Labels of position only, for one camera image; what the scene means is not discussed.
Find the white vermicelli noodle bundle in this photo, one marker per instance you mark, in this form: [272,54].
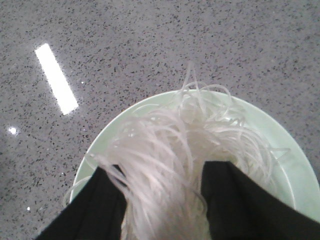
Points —
[157,156]

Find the light green round plate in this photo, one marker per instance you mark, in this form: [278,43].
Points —
[298,186]

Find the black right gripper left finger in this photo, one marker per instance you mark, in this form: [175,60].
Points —
[96,213]

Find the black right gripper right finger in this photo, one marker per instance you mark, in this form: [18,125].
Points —
[239,209]

